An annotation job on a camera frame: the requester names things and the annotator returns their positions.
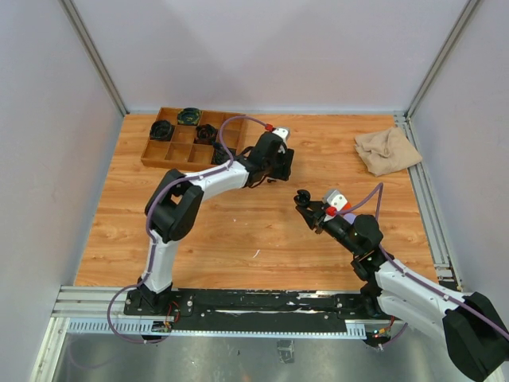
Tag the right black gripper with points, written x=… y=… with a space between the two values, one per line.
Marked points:
x=316 y=220

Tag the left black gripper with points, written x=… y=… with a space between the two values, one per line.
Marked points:
x=284 y=170

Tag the black round charging case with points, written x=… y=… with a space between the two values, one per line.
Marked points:
x=302 y=198

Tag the purple earbud charging case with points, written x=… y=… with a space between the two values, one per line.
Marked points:
x=349 y=217

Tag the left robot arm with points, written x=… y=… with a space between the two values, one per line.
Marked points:
x=172 y=210

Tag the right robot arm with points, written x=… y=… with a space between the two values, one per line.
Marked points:
x=468 y=325

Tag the dark green rolled sock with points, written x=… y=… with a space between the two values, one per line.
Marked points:
x=221 y=154

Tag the black orange rolled sock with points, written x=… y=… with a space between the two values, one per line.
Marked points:
x=205 y=134

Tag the beige cloth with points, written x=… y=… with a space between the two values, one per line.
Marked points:
x=387 y=151

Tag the wooden compartment tray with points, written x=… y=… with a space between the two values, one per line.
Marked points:
x=191 y=139

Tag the green yellow rolled sock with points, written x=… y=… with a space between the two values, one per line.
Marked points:
x=189 y=116

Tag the black rolled sock left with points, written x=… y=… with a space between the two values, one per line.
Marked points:
x=162 y=130

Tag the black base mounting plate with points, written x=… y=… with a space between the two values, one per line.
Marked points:
x=255 y=312

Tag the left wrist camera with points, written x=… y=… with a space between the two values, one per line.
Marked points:
x=283 y=133

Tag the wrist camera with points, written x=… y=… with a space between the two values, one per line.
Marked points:
x=283 y=133
x=336 y=201

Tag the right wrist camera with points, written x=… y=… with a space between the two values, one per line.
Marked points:
x=336 y=201

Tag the aluminium frame post right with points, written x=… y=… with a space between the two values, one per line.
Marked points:
x=460 y=25

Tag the aluminium frame post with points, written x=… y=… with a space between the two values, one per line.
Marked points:
x=460 y=25
x=72 y=13

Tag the aluminium frame post left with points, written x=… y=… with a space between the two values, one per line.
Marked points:
x=72 y=13

